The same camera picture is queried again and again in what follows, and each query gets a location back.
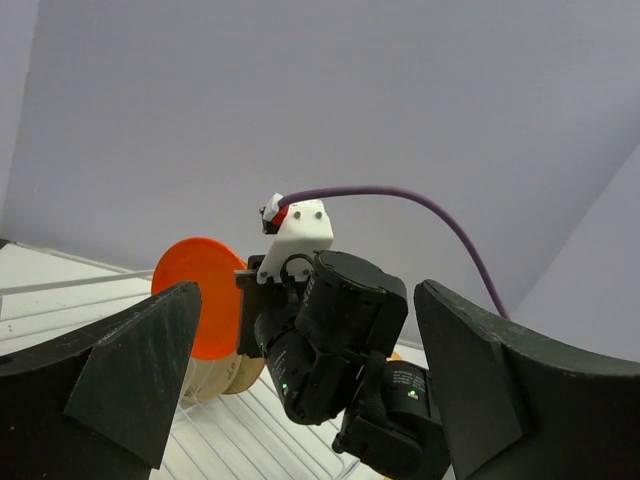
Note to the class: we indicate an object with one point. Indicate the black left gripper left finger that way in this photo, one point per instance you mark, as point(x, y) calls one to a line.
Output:
point(98, 402)

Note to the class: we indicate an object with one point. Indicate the orange round plate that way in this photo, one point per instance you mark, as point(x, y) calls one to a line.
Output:
point(212, 266)

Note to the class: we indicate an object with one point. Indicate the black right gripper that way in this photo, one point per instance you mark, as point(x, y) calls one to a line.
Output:
point(315, 325)

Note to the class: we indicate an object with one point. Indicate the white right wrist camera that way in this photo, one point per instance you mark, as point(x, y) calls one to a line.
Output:
point(301, 227)

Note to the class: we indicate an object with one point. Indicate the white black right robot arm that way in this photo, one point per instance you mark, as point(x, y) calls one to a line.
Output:
point(392, 424)

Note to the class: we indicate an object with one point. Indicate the beige bird oval plate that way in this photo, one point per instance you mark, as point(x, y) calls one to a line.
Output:
point(247, 373)

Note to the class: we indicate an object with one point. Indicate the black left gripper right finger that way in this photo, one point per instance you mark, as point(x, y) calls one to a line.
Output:
point(516, 404)

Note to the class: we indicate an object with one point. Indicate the white wire dish rack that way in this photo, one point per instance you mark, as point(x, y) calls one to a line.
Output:
point(240, 436)

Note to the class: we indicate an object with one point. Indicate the small beige patterned plate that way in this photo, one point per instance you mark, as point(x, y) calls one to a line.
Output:
point(206, 379)

